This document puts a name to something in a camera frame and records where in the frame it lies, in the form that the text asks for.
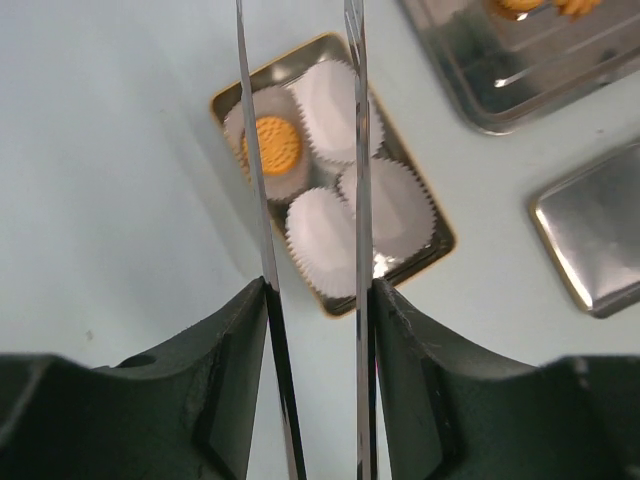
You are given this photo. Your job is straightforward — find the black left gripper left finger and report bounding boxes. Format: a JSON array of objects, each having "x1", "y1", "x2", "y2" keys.
[{"x1": 1, "y1": 279, "x2": 267, "y2": 479}]

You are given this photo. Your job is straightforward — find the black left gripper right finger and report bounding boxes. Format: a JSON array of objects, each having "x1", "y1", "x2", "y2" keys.
[{"x1": 374, "y1": 280, "x2": 639, "y2": 479}]

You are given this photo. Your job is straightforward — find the steel tongs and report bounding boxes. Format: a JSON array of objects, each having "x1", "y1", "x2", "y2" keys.
[{"x1": 235, "y1": 1, "x2": 378, "y2": 479}]

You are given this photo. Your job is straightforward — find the dotted orange sandwich cookie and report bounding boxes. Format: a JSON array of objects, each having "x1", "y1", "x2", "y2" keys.
[
  {"x1": 256, "y1": 116, "x2": 303, "y2": 176},
  {"x1": 492, "y1": 0, "x2": 544, "y2": 21}
]

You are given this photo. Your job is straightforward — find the white paper cupcake liner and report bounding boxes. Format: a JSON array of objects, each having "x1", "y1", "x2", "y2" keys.
[
  {"x1": 293, "y1": 60, "x2": 356, "y2": 167},
  {"x1": 253, "y1": 87, "x2": 311, "y2": 203},
  {"x1": 286, "y1": 188, "x2": 356, "y2": 298},
  {"x1": 337, "y1": 157, "x2": 436, "y2": 261}
]

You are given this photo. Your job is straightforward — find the small steel tin lid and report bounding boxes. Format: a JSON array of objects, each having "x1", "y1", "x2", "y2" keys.
[{"x1": 530, "y1": 140, "x2": 639, "y2": 319}]

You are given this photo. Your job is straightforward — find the gold cookie tin box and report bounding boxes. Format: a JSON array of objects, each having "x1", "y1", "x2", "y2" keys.
[{"x1": 209, "y1": 32, "x2": 457, "y2": 319}]

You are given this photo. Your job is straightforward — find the large steel baking tray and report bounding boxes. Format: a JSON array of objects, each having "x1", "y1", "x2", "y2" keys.
[{"x1": 400, "y1": 1, "x2": 639, "y2": 135}]

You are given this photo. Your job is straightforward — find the orange swirl flower cookie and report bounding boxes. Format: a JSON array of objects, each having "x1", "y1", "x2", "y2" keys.
[{"x1": 554, "y1": 0, "x2": 601, "y2": 19}]

